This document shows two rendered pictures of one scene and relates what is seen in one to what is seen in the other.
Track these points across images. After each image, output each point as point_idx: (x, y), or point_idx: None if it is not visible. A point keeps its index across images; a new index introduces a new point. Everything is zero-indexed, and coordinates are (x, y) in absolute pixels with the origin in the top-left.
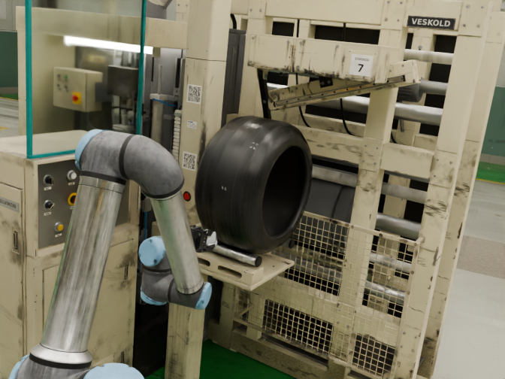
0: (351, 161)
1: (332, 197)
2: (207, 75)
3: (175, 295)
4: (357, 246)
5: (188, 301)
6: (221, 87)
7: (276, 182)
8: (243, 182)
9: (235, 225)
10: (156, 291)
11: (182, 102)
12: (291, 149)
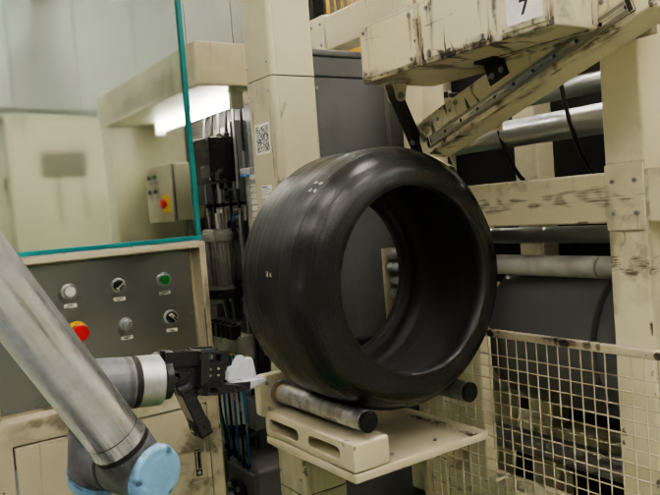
0: (592, 220)
1: (588, 307)
2: (273, 100)
3: (101, 473)
4: (617, 389)
5: (115, 483)
6: (309, 121)
7: (446, 281)
8: (293, 254)
9: (297, 346)
10: (80, 466)
11: (253, 159)
12: (452, 209)
